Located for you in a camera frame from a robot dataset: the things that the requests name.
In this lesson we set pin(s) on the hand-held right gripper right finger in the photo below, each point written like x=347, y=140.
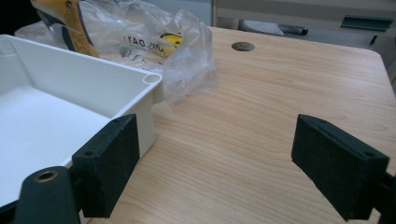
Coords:
x=334, y=165

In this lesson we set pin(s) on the white plastic box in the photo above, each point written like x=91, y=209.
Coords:
x=53, y=124

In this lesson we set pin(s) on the clear plastic bag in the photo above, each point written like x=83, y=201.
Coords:
x=190, y=62

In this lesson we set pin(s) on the grey perforated pad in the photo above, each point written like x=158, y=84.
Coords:
x=260, y=27

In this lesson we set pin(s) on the black cylinder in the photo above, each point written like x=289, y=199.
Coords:
x=294, y=30

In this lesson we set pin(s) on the dark green tray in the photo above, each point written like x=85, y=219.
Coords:
x=365, y=22

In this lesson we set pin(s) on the yellow item in bag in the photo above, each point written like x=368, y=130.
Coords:
x=173, y=39

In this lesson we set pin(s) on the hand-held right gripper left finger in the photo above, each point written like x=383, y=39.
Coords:
x=107, y=168

